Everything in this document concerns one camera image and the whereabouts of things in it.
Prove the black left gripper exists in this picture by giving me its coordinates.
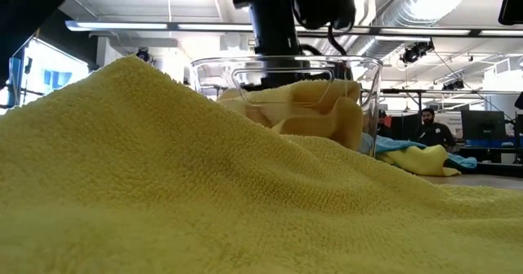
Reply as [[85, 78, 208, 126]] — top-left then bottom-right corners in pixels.
[[253, 24, 314, 91]]

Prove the yellow microfiber towel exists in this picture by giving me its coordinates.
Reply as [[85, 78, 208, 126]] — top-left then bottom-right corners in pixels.
[[218, 79, 363, 118], [375, 145, 463, 177], [271, 97, 364, 151], [0, 55, 523, 274]]

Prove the light blue microfiber towel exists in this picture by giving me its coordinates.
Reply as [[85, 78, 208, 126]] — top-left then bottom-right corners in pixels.
[[361, 133, 478, 169]]

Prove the clear plastic basket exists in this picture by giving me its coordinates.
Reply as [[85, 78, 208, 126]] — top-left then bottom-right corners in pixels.
[[190, 55, 384, 159]]

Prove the person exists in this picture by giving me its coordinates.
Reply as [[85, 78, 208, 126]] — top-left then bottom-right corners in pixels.
[[410, 107, 458, 152], [375, 109, 394, 140]]

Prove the long ceiling light bar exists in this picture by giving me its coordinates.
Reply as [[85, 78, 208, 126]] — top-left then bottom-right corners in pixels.
[[65, 19, 523, 38]]

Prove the black monitor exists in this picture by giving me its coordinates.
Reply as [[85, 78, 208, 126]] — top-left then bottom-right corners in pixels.
[[460, 110, 507, 141]]

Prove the black left wrist camera cable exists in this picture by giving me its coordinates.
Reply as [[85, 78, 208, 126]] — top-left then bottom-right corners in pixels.
[[300, 18, 355, 81]]

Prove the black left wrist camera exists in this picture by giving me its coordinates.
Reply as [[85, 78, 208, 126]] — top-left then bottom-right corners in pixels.
[[292, 0, 357, 32]]

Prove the black hanging camera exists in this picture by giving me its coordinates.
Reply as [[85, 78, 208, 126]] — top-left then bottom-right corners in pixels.
[[442, 79, 466, 92], [400, 39, 436, 65]]

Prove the silver ventilation duct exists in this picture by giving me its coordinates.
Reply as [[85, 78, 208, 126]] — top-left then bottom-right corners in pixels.
[[359, 0, 471, 58]]

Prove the black aluminium table frame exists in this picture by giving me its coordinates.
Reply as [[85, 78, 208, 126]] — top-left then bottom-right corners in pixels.
[[473, 161, 523, 177]]

